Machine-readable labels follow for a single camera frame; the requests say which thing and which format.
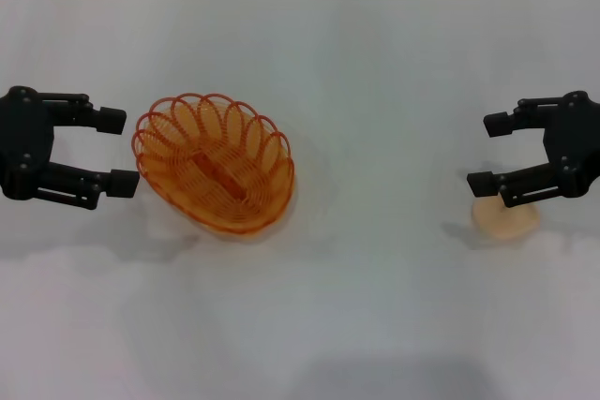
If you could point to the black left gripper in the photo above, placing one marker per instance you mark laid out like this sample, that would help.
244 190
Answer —
23 137

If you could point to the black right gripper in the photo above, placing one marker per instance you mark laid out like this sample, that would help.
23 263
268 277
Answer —
576 147

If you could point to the beige bread bun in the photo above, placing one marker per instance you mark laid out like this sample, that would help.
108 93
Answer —
511 224

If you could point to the orange woven plastic basket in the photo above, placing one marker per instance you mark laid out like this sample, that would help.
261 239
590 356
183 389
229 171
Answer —
220 175

